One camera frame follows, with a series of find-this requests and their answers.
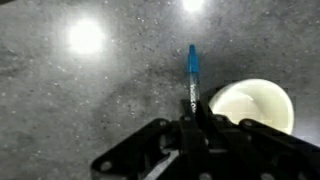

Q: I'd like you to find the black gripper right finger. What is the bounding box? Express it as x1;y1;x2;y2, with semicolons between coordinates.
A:
197;103;320;180

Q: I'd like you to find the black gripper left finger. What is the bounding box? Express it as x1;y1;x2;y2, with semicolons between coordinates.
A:
90;99;208;180

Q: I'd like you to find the blue marker pen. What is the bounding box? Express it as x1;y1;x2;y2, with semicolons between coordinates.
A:
187;44;199;115

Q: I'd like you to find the white bowl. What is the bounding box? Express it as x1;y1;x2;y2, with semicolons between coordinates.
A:
209;79;295;135

